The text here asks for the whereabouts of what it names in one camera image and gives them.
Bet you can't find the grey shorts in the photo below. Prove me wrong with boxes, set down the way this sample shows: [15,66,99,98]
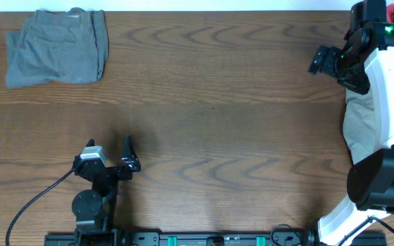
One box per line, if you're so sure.
[5,8,109,88]

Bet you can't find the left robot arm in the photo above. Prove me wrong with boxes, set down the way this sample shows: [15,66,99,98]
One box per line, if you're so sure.
[71,135,141,245]

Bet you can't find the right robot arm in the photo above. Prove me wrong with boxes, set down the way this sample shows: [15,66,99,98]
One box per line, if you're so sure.
[300,0,394,245]

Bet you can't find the beige shorts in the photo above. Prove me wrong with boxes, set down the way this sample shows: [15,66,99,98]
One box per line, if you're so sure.
[343,90,376,165]

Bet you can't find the red cloth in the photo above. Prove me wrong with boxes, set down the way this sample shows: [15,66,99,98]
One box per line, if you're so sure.
[386,3,394,23]

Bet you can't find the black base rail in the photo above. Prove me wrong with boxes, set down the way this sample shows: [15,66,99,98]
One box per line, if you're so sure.
[44,228,388,246]

